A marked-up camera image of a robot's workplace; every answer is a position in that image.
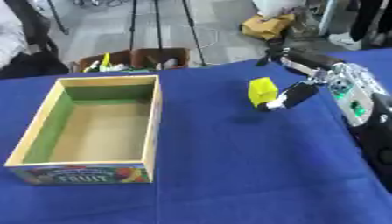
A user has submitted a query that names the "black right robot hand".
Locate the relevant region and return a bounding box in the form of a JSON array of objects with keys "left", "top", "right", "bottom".
[{"left": 254, "top": 48, "right": 345, "bottom": 113}]

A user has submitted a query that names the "yellow block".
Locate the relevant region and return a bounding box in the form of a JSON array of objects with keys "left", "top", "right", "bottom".
[{"left": 246, "top": 76, "right": 281, "bottom": 108}]

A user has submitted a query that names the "brown cardboard box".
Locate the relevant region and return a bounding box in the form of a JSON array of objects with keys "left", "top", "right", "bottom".
[
  {"left": 129, "top": 47, "right": 192, "bottom": 71},
  {"left": 76, "top": 50, "right": 135, "bottom": 74}
]

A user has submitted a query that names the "tan cardboard box green inside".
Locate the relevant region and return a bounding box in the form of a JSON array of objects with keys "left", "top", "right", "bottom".
[{"left": 3, "top": 74, "right": 165, "bottom": 186}]

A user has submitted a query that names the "yellow bag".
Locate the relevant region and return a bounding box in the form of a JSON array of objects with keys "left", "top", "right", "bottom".
[{"left": 239, "top": 13, "right": 298, "bottom": 41}]

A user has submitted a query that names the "person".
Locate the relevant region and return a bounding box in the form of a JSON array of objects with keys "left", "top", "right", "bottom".
[
  {"left": 327, "top": 0, "right": 392, "bottom": 51},
  {"left": 0, "top": 0, "right": 71, "bottom": 80}
]

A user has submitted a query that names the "black tripod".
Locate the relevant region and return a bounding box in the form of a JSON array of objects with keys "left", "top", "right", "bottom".
[{"left": 127, "top": 0, "right": 210, "bottom": 67}]

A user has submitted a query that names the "black tripod leg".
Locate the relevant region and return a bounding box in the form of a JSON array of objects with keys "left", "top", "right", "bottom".
[{"left": 45, "top": 0, "right": 71, "bottom": 36}]

